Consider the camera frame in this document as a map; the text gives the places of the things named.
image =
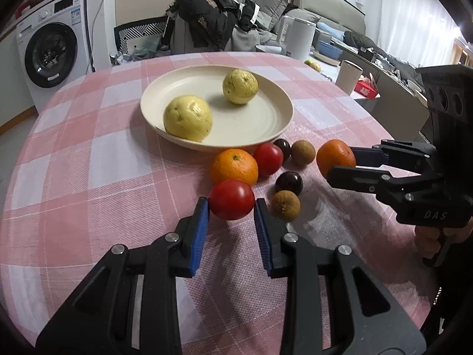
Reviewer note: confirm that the white front-load washing machine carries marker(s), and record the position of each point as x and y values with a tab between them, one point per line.
54	47

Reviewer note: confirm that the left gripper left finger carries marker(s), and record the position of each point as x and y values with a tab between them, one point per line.
127	303

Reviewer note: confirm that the person's right hand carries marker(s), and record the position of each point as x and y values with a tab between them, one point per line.
427	238

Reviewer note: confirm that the dark purple plum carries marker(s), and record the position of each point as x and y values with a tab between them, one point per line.
285	147

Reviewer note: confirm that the brown longan fruit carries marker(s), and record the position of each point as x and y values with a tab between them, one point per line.
303	153

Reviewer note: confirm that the beige cup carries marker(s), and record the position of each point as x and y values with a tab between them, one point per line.
348	75

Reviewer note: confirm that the yellow round fruit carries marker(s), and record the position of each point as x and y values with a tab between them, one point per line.
188	117

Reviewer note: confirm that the blue bowl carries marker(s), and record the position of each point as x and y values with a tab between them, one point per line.
329	50

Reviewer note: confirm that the red tomato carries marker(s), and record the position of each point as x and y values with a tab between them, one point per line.
269	159
231	199

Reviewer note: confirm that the cream round plate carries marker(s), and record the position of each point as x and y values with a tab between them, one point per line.
261	120

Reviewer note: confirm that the grey sofa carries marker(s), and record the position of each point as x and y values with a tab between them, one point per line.
347	22

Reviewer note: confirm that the black jacket pile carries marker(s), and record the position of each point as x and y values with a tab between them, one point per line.
209	24

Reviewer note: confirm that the yellow-green fruit on side table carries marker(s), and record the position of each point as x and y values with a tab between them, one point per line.
313	64

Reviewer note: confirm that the dark plum front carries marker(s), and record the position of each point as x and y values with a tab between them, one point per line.
289	181

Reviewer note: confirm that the red tomato near plate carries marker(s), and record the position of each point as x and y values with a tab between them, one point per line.
269	159

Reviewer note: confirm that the green speckled round fruit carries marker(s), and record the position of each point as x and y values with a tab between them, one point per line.
240	86

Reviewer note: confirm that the red box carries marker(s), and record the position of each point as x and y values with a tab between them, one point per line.
366	90

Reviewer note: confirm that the brown longan front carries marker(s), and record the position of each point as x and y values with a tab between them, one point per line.
285	205

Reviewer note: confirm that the orange tangerine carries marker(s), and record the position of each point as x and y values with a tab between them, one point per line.
334	152
234	164

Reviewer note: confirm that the white side table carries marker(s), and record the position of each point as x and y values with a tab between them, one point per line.
330	71

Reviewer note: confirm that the white electric kettle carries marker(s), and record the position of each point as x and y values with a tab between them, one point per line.
295	37

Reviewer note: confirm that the red tomato front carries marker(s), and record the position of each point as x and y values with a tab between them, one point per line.
231	199

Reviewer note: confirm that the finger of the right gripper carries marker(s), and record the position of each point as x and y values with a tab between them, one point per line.
356	178
370	157

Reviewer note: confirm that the orange tangerine front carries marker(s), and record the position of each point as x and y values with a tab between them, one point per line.
334	152

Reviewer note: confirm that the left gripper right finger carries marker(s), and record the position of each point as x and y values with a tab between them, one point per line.
334	304

